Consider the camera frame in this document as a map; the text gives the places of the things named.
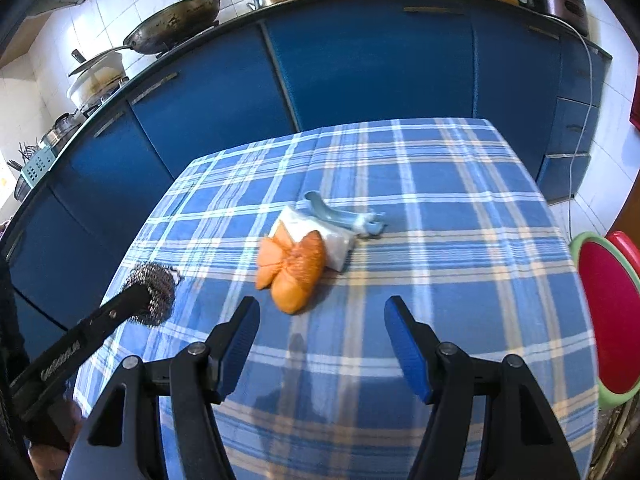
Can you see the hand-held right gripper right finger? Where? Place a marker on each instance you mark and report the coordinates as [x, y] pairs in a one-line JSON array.
[[407, 347]]

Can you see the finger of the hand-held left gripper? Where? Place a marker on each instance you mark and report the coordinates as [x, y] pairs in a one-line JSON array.
[[112, 317]]

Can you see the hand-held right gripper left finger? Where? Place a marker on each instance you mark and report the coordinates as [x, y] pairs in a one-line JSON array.
[[240, 350]]

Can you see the steel wool scourer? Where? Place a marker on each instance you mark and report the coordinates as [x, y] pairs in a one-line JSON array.
[[160, 290]]

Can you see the person's left hand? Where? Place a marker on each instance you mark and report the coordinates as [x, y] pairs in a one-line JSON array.
[[50, 460]]

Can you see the orange mesh sponge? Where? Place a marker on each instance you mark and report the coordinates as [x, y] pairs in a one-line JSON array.
[[292, 270]]

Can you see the blue plaid tablecloth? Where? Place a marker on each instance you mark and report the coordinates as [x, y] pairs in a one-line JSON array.
[[450, 260]]

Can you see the white plastic bag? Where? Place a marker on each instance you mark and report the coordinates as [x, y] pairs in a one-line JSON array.
[[336, 246]]

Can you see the teal plastic basket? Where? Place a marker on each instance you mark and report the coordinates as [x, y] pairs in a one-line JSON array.
[[37, 170]]

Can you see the steel bowl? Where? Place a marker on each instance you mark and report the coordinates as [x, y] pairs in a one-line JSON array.
[[60, 127]]

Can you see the red stool with green rim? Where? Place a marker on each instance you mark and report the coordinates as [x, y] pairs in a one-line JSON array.
[[610, 310]]

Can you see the white pot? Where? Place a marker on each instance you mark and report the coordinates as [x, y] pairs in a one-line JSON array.
[[95, 85]]

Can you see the plain red stool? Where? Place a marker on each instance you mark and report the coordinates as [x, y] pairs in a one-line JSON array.
[[629, 252]]

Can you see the brown wooden furniture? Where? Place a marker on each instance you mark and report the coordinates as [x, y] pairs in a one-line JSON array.
[[627, 210]]

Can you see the blue kitchen cabinet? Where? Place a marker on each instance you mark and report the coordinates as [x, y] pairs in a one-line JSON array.
[[375, 70]]

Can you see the dark metal wok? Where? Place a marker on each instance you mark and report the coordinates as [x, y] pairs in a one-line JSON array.
[[175, 22]]

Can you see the dark rice cooker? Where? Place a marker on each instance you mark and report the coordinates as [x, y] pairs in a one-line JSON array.
[[557, 2]]

